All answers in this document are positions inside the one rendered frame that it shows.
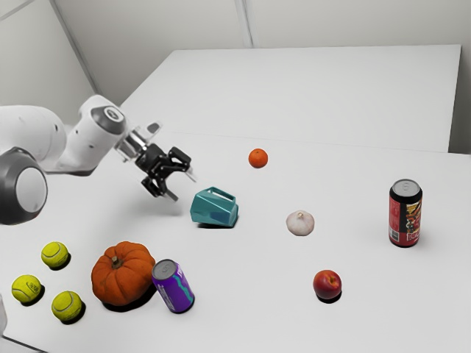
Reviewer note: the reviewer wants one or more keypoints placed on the red and black can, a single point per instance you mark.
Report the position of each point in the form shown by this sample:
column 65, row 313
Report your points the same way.
column 405, row 213

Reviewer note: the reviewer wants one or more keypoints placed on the teal faceted mug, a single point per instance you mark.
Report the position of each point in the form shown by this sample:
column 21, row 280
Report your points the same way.
column 214, row 208

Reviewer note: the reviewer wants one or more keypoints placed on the red apple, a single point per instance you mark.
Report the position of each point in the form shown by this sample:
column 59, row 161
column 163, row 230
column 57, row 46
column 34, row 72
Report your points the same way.
column 327, row 284

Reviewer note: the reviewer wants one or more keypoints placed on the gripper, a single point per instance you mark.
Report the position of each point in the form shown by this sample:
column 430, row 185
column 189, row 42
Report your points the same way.
column 152, row 162

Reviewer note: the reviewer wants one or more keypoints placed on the small orange fruit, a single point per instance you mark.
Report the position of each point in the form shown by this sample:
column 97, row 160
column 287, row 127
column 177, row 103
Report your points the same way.
column 258, row 158

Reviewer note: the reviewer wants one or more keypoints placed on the purple can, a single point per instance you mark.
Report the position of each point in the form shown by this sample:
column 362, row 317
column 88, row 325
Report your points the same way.
column 173, row 286

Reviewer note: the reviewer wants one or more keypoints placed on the white garlic bulb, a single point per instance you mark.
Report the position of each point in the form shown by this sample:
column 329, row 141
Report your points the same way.
column 300, row 223

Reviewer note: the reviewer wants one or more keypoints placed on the orange pumpkin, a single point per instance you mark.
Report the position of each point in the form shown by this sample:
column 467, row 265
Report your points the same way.
column 122, row 273

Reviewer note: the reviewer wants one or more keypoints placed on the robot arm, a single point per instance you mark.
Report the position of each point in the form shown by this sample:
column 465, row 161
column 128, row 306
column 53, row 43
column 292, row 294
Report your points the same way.
column 84, row 139

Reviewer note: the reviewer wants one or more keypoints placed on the yellow tennis ball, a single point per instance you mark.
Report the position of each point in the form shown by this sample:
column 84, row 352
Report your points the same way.
column 54, row 254
column 26, row 288
column 66, row 305

